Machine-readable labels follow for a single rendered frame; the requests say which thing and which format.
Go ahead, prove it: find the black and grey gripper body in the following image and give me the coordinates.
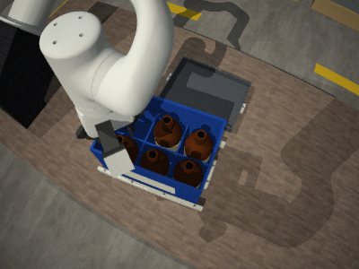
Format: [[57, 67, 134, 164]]
[[75, 108, 135, 138]]

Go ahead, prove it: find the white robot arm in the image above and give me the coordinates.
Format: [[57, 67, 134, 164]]
[[0, 0, 174, 178]]

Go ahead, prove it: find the blue crate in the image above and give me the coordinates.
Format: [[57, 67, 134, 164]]
[[115, 96, 227, 204]]

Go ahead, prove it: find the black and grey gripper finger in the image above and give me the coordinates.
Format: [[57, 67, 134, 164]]
[[75, 125, 101, 144], [127, 109, 145, 136]]

